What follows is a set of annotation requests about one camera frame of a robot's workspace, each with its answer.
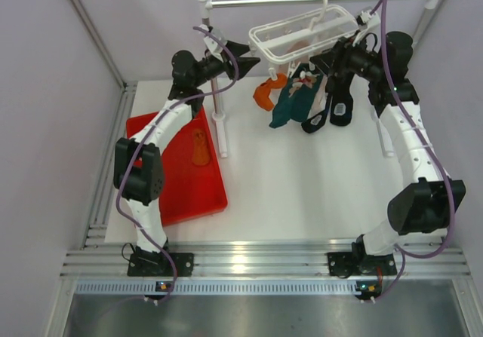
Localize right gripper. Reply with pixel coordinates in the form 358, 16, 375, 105
310, 29, 384, 83

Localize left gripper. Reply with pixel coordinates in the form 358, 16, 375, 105
191, 39, 259, 87

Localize green christmas sock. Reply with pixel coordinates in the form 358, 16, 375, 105
289, 63, 325, 123

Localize pink sock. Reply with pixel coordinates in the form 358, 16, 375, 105
288, 38, 329, 114

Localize white clip sock hanger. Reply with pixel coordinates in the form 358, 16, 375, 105
248, 0, 358, 67

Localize orange sock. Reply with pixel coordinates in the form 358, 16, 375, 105
253, 73, 288, 112
192, 128, 211, 167

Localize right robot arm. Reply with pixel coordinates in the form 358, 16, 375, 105
310, 31, 466, 277

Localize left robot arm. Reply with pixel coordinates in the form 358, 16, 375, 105
113, 41, 260, 277

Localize metal clothes rack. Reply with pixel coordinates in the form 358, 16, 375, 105
198, 0, 442, 158

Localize red plastic tray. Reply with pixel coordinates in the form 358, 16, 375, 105
125, 105, 229, 227

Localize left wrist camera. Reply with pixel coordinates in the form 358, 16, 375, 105
200, 24, 227, 61

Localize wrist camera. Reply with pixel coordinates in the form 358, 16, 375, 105
355, 9, 381, 32
200, 24, 227, 61

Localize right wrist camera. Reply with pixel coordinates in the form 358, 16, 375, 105
355, 9, 381, 32

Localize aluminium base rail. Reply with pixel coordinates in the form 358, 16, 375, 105
60, 239, 471, 280

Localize perforated cable duct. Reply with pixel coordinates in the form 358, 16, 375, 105
75, 279, 380, 296

